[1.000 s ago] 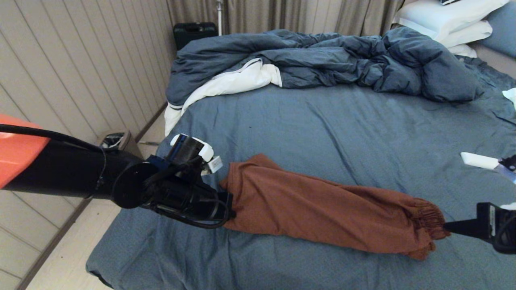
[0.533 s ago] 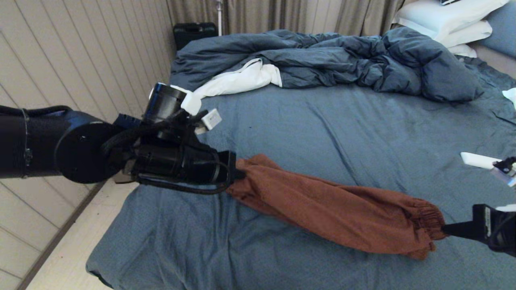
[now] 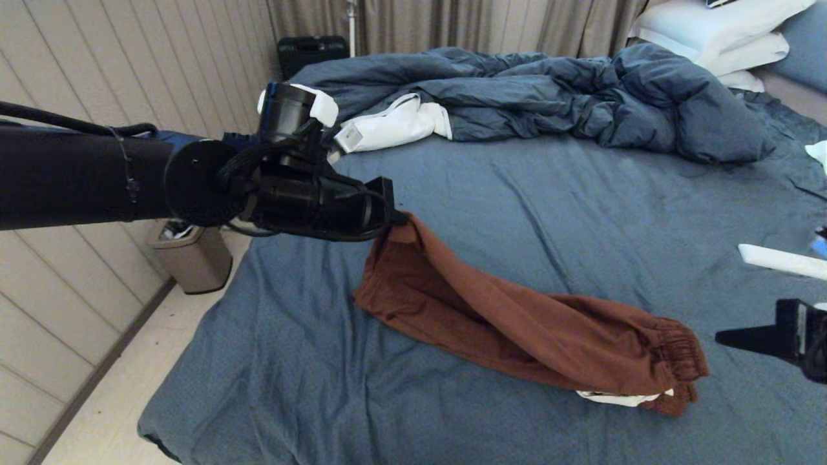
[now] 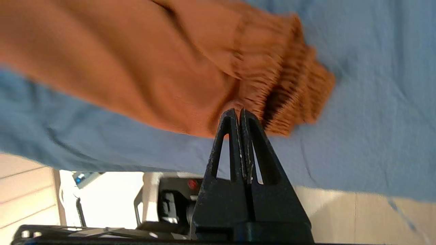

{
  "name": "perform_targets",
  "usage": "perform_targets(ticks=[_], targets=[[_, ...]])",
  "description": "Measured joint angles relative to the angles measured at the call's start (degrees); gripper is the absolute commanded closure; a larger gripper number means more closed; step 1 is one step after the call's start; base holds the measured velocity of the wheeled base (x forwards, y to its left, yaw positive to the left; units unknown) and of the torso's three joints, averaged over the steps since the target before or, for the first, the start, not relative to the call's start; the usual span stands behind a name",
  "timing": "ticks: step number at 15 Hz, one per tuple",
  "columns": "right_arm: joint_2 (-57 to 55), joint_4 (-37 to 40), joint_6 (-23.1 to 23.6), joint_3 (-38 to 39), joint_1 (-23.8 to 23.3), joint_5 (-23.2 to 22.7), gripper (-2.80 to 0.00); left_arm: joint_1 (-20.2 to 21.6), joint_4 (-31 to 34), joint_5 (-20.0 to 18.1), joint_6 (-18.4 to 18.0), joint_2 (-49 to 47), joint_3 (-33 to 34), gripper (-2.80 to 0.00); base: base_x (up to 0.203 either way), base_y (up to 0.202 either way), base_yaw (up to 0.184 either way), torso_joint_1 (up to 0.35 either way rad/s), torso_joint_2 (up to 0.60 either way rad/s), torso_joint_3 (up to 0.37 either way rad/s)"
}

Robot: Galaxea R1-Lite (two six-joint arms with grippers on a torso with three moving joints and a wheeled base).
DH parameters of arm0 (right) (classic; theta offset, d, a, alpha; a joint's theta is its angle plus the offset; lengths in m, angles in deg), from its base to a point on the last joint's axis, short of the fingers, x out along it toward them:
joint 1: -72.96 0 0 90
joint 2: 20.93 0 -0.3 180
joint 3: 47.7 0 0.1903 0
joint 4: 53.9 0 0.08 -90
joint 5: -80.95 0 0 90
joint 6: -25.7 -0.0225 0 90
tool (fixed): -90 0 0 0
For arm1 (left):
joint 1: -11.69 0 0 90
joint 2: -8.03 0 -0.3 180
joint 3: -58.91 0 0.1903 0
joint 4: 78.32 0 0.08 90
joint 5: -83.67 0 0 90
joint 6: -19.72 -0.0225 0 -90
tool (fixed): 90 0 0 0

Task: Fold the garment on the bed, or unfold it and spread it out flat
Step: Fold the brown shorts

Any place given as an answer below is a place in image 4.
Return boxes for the brown drawstring shorts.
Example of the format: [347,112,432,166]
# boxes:
[0,0,337,138]

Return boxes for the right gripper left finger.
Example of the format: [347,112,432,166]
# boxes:
[191,108,256,228]

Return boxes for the black robot chassis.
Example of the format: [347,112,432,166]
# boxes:
[12,175,206,245]

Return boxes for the small grey blue box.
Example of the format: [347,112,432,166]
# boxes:
[73,171,103,188]

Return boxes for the blue bed sheet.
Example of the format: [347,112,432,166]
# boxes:
[0,0,436,203]

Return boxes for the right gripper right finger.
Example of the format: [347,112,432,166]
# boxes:
[240,108,312,224]

